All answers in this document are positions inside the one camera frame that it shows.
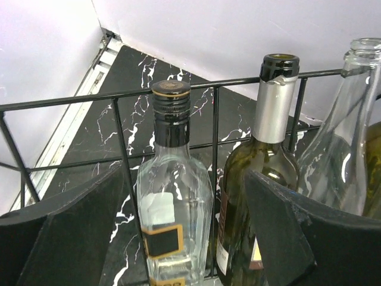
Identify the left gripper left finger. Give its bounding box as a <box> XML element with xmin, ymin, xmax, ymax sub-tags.
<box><xmin>1</xmin><ymin>167</ymin><xmax>124</xmax><ymax>285</ymax></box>

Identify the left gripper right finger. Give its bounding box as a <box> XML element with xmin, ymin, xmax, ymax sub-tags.
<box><xmin>243</xmin><ymin>170</ymin><xmax>380</xmax><ymax>286</ymax></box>

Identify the green wine bottle silver neck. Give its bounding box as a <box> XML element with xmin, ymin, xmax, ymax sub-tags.
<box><xmin>216</xmin><ymin>54</ymin><xmax>299</xmax><ymax>285</ymax></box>

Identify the tall clear empty bottle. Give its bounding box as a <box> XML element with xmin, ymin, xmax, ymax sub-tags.
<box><xmin>298</xmin><ymin>38</ymin><xmax>380</xmax><ymax>216</ymax></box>

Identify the dark green wine bottle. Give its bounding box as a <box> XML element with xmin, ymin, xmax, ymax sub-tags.
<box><xmin>363</xmin><ymin>122</ymin><xmax>380</xmax><ymax>220</ymax></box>

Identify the clear bottle black cap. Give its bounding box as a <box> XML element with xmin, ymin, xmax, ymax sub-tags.
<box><xmin>136</xmin><ymin>80</ymin><xmax>214</xmax><ymax>285</ymax></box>

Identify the black wire wine rack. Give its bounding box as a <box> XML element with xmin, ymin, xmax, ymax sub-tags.
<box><xmin>0</xmin><ymin>67</ymin><xmax>381</xmax><ymax>281</ymax></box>

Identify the aluminium frame rail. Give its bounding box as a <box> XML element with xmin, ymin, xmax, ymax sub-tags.
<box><xmin>10</xmin><ymin>29</ymin><xmax>124</xmax><ymax>211</ymax></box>

